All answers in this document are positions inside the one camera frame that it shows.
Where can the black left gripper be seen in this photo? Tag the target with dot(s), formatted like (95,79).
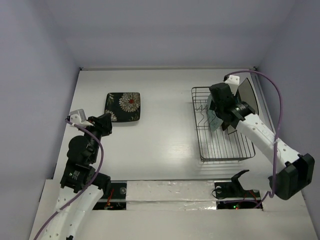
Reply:
(102,122)

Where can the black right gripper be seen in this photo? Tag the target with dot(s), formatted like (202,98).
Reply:
(224,120)

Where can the light green oblong plate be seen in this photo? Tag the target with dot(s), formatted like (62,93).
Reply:
(213,120)

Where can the black floral square plate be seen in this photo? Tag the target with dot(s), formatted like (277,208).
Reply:
(123,106)

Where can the grey glass square plate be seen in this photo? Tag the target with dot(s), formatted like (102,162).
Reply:
(246,94)

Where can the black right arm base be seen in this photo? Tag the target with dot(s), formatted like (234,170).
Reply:
(231,189)

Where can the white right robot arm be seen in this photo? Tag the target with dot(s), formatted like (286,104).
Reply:
(291,171)

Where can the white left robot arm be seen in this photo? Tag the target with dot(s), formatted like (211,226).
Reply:
(81,185)

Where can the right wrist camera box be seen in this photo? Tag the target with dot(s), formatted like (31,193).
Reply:
(233,81)

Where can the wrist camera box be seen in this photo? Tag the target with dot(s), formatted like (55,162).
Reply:
(78,117)
(233,81)

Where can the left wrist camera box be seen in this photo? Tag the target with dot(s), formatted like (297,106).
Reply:
(78,117)

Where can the grey wire dish rack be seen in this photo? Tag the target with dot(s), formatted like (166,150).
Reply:
(217,145)

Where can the foil covered front rail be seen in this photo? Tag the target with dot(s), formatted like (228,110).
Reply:
(174,195)

